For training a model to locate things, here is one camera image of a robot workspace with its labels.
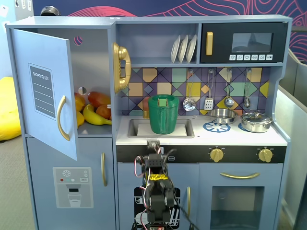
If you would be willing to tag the yellow orange toy fruit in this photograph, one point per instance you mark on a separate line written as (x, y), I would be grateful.
(79, 101)

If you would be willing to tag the black dome object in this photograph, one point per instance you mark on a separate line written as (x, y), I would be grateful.
(50, 10)

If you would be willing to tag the yellow toy banana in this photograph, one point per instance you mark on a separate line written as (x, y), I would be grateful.
(93, 118)

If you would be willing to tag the white paper note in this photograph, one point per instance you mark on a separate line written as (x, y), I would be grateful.
(3, 10)

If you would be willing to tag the red orange toy mango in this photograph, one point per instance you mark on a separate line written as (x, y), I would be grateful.
(99, 98)

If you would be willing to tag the open steel toy pan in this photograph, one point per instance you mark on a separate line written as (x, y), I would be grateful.
(223, 114)

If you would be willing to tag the oven door with window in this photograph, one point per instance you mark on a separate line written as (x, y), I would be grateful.
(271, 191)

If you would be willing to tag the gold toy telephone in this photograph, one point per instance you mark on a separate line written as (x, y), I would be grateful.
(118, 67)

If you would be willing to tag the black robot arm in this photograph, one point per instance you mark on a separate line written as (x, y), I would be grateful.
(158, 198)

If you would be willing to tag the yellow printed name tag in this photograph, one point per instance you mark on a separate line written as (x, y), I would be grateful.
(158, 177)

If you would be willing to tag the steel toy pot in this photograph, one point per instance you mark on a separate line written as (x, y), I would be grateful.
(255, 128)

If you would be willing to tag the steel toy spoon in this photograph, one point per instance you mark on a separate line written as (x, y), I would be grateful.
(247, 103)

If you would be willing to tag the steel pot lid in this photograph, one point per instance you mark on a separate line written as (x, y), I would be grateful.
(255, 118)

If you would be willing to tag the fridge door with shopping list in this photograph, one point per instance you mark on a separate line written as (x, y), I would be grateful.
(43, 48)

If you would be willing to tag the steel toy spatula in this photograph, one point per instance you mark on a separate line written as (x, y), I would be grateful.
(209, 103)

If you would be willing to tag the small green wooden block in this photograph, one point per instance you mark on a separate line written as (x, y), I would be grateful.
(162, 102)

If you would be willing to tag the yellow beanbag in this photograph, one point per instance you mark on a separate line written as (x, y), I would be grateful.
(9, 110)

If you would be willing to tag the dishwasher door with dish print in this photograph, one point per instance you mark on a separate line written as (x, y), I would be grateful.
(127, 177)

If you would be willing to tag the gold stove knob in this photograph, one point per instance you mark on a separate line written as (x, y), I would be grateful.
(217, 155)
(265, 155)

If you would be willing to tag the gold toy faucet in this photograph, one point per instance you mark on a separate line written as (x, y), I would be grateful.
(145, 114)

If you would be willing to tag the fridge door with dispenser print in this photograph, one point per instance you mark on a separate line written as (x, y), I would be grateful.
(48, 153)

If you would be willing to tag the dark grey partition panel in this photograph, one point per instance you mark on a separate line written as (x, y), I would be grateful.
(295, 72)

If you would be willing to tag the blue toy kitchen body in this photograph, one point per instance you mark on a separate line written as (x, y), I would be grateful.
(72, 20)

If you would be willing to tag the white toy plate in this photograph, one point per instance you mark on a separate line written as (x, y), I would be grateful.
(192, 48)
(183, 49)
(174, 50)

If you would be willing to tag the steel toy ladle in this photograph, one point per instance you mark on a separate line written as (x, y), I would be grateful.
(229, 102)

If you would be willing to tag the grey toy sink basin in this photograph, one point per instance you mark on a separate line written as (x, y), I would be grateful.
(132, 129)

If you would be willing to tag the yellow toy lemon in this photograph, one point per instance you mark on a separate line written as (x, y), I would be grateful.
(79, 119)

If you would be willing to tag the green plastic pitcher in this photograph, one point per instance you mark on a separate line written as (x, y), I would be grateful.
(165, 119)

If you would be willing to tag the steel toy skimmer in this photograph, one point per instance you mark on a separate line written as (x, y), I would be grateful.
(189, 104)

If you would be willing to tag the orange toy tomato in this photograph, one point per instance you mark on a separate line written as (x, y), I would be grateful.
(104, 112)

